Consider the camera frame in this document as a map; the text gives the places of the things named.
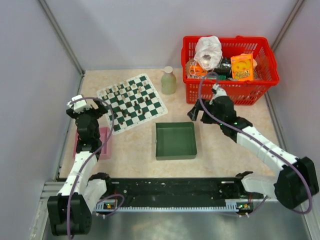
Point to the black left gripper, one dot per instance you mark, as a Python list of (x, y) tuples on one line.
[(101, 110)]

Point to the red plastic basket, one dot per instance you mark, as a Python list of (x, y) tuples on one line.
[(265, 74)]

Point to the white plastic bag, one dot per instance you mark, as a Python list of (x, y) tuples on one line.
[(208, 52)]

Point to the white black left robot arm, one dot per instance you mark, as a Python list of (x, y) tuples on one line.
[(70, 210)]

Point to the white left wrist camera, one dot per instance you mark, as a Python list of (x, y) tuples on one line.
[(78, 104)]

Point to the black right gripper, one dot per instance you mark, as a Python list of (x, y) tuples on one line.
[(193, 114)]

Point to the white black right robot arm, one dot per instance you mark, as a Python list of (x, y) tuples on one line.
[(294, 180)]

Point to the orange white packet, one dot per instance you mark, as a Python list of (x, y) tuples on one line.
[(194, 70)]

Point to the green square tray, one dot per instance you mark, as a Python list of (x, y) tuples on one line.
[(175, 141)]

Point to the orange snack box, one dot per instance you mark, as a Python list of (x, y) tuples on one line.
[(242, 67)]

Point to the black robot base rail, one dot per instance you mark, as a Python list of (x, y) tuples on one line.
[(195, 194)]

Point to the black wrapped package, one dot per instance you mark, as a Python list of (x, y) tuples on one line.
[(224, 67)]

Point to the green white chess mat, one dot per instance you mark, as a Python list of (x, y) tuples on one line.
[(134, 101)]

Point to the green lotion bottle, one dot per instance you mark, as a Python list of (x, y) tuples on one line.
[(168, 81)]

